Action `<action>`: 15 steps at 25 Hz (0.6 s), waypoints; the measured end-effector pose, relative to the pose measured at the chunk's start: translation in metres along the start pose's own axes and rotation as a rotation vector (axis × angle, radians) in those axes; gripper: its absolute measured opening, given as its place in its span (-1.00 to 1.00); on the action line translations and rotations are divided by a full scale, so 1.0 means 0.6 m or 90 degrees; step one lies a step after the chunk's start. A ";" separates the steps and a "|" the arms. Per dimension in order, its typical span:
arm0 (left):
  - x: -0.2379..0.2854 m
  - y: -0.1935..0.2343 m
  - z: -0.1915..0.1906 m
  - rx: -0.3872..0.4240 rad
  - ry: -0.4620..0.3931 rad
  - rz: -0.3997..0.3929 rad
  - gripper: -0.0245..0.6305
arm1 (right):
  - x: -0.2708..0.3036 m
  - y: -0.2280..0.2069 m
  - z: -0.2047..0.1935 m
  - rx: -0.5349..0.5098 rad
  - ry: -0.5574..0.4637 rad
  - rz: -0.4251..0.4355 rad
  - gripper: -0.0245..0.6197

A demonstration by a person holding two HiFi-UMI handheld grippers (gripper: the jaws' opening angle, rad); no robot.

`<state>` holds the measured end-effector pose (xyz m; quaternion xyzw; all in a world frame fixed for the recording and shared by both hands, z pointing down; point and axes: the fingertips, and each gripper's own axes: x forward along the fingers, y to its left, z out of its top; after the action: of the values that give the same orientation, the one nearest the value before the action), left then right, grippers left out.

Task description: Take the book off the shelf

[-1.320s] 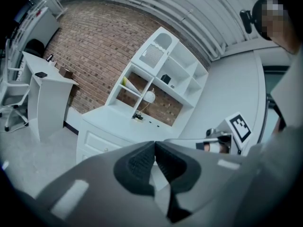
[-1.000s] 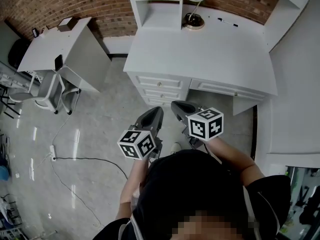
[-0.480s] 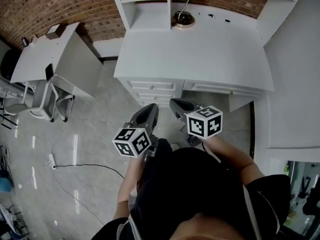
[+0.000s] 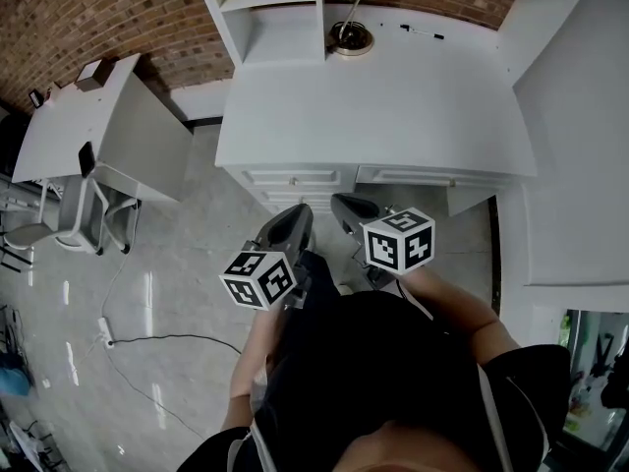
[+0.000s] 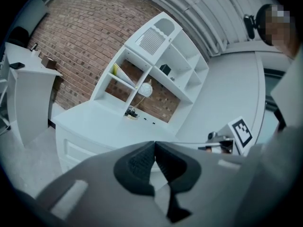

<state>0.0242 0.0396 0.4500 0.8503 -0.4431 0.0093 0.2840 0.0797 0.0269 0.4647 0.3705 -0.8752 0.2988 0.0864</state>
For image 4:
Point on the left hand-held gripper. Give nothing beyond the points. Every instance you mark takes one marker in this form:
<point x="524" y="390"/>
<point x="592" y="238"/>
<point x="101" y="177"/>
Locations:
<point x="255" y="278"/>

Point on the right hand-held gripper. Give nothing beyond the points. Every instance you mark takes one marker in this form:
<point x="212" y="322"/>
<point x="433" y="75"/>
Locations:
<point x="393" y="244"/>

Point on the person's right forearm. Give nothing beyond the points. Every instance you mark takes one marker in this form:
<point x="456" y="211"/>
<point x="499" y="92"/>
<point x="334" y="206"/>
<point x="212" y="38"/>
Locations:
<point x="452" y="308"/>

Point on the person's left forearm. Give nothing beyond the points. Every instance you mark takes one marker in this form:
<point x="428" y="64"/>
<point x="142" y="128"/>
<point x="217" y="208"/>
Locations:
<point x="250" y="357"/>

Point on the white desk with drawers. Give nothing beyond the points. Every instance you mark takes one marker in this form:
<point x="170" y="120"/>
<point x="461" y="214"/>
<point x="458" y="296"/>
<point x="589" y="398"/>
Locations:
<point x="373" y="116"/>

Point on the person's black clothing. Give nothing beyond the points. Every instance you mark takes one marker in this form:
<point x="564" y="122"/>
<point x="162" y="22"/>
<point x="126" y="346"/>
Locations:
<point x="368" y="362"/>

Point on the black and white marker pen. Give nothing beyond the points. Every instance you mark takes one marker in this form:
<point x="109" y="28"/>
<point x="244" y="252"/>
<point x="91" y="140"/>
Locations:
<point x="421" y="31"/>

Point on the white power strip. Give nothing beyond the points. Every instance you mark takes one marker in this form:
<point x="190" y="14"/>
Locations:
<point x="105" y="330"/>

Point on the black phone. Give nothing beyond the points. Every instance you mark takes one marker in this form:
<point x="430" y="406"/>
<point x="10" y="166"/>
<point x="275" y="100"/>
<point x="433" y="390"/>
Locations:
<point x="87" y="158"/>

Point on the person's head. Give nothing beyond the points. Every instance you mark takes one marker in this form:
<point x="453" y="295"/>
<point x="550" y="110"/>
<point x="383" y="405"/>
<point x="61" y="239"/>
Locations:
<point x="403" y="450"/>

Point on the white side table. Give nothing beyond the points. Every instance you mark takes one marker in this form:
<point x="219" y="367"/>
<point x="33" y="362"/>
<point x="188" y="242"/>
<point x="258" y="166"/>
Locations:
<point x="64" y="126"/>

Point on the brown box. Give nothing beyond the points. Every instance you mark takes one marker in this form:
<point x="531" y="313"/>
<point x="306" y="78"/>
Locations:
<point x="93" y="74"/>

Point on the white chair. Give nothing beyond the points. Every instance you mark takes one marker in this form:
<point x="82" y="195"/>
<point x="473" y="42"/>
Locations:
<point x="29" y="234"/>

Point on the small dark standing device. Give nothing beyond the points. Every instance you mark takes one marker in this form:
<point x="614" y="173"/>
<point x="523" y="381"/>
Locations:
<point x="35" y="99"/>

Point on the dark framed window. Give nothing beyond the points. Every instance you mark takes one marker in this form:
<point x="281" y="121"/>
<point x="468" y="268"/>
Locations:
<point x="589" y="386"/>

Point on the blue plastic bag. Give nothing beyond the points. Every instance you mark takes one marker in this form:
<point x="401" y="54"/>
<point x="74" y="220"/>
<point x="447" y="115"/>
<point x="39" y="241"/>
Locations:
<point x="15" y="381"/>

